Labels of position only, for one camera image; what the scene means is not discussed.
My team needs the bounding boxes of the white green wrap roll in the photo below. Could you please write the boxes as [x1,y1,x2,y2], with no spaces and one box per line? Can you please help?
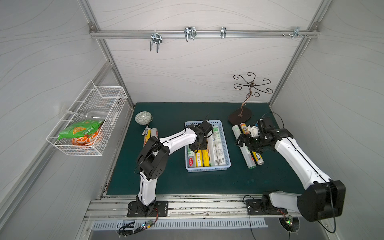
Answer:
[151,128,159,139]
[187,145,196,168]

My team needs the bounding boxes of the yellow wrap roll long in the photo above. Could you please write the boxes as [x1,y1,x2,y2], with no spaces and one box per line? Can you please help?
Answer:
[195,150,203,168]

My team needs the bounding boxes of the light blue plastic basket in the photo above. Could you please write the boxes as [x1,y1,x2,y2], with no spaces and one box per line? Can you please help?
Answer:
[185,120,231,173]

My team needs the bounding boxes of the white wrap roll group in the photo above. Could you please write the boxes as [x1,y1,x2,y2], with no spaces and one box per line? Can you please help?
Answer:
[207,136,219,167]

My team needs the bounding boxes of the clear wrap roll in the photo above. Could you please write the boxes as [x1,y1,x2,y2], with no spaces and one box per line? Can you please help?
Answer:
[232,125,257,169]

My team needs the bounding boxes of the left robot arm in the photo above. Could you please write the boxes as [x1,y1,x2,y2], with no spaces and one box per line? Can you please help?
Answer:
[137,122,213,207]

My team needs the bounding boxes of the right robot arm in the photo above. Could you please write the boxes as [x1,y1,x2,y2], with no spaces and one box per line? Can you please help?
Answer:
[236,129,346,222]

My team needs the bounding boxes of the dark green table mat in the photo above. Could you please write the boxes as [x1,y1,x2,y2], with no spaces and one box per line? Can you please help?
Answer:
[107,103,304,196]

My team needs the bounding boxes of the bronze jewelry tree stand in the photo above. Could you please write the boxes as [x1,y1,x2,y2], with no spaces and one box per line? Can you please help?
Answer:
[228,72,274,125]

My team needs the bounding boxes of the single metal hook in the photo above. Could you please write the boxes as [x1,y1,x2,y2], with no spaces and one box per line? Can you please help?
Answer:
[220,27,227,39]

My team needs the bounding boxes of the double metal hook middle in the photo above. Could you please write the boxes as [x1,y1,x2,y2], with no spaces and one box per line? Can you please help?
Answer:
[184,27,197,42]

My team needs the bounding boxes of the double metal hook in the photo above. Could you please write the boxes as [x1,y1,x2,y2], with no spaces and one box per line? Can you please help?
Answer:
[184,27,197,42]
[150,32,163,53]

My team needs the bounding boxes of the metal hook right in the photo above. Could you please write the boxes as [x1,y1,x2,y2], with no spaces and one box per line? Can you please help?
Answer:
[282,27,309,39]

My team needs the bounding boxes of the green snack bag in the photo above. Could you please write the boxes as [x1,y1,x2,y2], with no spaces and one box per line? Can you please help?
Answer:
[57,120,104,141]

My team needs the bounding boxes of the orange snack bag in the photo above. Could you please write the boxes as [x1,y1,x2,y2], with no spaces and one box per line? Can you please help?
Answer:
[71,130,100,146]

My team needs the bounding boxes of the double metal hook left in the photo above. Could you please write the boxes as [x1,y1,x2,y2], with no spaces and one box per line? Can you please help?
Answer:
[150,32,163,53]

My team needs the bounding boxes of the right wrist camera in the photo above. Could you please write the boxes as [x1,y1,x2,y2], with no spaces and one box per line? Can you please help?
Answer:
[248,126,259,138]

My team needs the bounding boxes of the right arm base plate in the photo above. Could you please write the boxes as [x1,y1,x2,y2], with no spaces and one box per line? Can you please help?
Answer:
[243,199,288,216]

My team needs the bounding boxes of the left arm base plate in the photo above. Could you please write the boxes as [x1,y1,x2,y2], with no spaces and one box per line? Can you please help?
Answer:
[127,200,169,218]

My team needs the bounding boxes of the white slotted cable duct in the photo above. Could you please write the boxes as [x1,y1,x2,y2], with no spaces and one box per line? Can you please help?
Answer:
[92,218,268,231]

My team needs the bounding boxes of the aluminium top rail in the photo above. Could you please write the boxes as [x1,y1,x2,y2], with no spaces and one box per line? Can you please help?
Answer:
[90,29,321,40]

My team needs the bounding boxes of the aluminium rail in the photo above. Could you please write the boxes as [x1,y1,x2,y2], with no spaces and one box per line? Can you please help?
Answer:
[90,29,321,40]
[83,194,331,221]

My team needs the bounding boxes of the aluminium front rail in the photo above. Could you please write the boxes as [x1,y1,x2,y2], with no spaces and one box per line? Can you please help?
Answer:
[83,194,331,221]

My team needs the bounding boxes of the white wire wall basket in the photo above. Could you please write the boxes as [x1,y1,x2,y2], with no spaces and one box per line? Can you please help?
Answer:
[46,81,127,156]

